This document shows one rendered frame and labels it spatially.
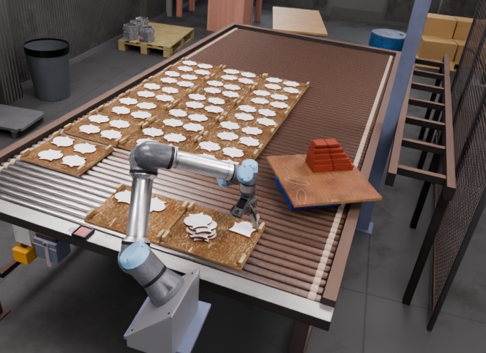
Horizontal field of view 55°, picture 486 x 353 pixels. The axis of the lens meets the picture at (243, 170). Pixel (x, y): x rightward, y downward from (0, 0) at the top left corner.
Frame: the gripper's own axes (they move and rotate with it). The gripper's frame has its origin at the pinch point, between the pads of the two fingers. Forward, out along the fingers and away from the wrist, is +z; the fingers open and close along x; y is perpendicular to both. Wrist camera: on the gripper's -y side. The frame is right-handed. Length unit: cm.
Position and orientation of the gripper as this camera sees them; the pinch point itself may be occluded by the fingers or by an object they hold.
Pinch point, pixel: (242, 225)
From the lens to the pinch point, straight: 231.7
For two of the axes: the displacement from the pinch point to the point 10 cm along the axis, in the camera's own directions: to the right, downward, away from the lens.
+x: -9.0, -2.8, 3.3
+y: 4.3, -4.5, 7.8
